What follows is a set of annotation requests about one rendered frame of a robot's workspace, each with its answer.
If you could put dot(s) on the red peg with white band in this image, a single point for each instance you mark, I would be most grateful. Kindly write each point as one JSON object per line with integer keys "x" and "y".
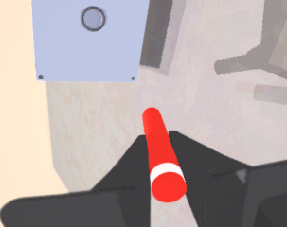
{"x": 168, "y": 183}

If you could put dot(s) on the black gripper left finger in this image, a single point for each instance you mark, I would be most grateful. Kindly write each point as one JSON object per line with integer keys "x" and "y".
{"x": 121, "y": 199}

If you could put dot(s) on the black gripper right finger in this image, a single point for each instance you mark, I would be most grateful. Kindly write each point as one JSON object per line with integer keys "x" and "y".
{"x": 222, "y": 191}

